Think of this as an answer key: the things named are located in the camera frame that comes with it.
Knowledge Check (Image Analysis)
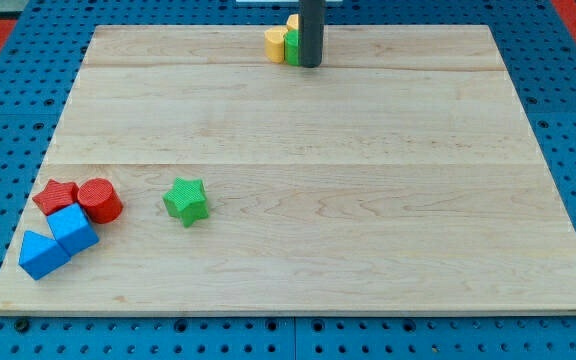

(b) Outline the green cylinder block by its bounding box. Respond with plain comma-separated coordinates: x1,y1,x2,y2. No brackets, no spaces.
284,30,300,66

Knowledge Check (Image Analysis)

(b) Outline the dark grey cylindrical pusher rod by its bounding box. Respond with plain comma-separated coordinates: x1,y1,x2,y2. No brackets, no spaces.
298,0,326,68

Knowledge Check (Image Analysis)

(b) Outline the red cylinder block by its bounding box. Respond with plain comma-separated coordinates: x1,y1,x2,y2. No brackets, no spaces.
77,178,123,224

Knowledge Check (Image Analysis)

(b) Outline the red star block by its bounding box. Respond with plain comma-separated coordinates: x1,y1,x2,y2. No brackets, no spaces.
32,179,79,216

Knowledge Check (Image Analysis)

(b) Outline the yellow half-round block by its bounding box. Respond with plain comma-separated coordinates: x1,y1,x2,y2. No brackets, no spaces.
264,26,288,63

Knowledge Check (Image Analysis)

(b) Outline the green star block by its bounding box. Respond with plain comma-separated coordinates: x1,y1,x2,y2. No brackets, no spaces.
162,178,209,228

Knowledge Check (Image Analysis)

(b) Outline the yellow block behind rod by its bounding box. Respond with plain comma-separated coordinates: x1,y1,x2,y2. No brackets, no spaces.
286,14,299,31

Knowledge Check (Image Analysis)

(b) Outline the light wooden board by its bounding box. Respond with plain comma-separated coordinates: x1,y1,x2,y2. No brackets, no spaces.
0,25,576,317

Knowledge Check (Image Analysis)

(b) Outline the blue cube block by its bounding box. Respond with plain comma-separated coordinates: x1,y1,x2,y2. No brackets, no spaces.
47,203,99,256

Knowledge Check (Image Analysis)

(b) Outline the blue triangular block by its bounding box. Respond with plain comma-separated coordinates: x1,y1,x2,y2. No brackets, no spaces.
18,230,71,280

